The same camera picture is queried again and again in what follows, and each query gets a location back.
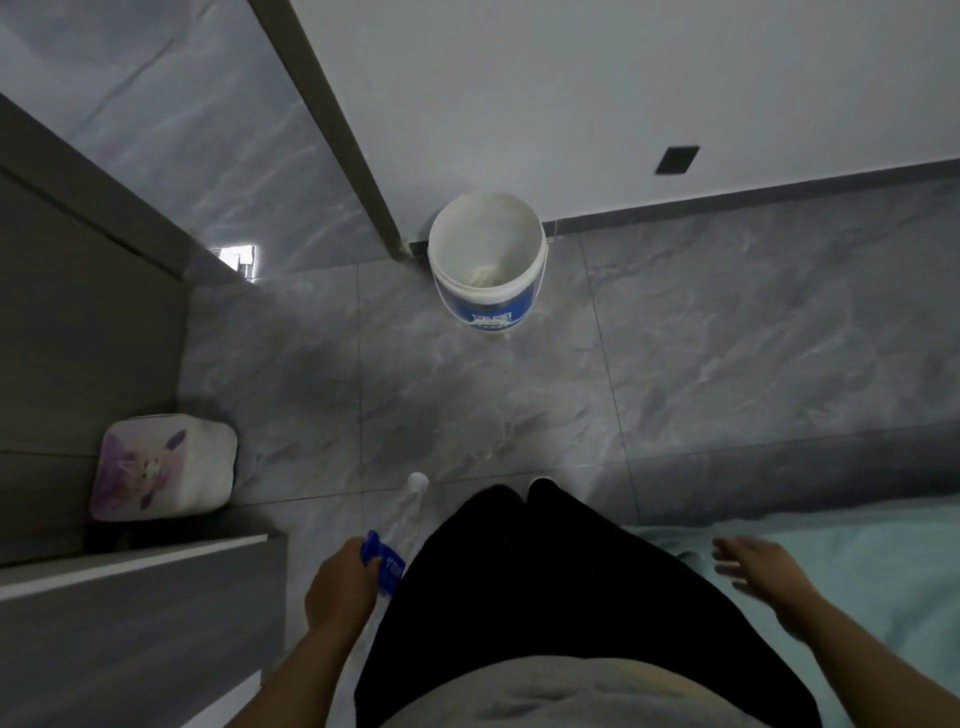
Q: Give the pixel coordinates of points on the person's right hand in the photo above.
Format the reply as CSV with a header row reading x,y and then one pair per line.
x,y
757,570

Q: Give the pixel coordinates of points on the person's left hand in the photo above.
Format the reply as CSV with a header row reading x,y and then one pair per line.
x,y
341,589

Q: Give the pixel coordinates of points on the person's right fingers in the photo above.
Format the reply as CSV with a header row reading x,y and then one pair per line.
x,y
731,562

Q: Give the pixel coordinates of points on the clear plastic bottle blue label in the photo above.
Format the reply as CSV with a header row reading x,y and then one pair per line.
x,y
397,532

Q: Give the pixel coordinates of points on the person's right forearm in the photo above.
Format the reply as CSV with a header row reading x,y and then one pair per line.
x,y
870,667

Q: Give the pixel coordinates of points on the person's left forearm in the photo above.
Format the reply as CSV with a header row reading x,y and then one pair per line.
x,y
289,682

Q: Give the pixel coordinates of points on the light green bed sheet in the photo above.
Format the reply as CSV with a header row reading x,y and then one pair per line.
x,y
847,570

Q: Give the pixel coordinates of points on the person's black trousers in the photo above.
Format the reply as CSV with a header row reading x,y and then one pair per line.
x,y
555,592

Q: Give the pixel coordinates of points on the person's grey shirt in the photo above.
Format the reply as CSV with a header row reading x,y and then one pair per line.
x,y
570,694

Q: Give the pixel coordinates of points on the grey skirting board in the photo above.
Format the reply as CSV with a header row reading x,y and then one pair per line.
x,y
750,193

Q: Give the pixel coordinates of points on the white plastic bucket blue label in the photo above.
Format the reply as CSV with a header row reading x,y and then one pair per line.
x,y
487,259

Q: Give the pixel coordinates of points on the white floral tissue box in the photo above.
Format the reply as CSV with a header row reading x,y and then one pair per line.
x,y
161,469

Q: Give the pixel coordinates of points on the grey bedside cabinet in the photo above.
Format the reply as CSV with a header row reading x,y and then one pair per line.
x,y
90,420

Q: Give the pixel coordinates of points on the black wall socket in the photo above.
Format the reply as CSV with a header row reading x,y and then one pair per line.
x,y
676,160

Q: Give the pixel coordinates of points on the grey door frame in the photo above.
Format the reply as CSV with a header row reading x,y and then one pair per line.
x,y
330,127

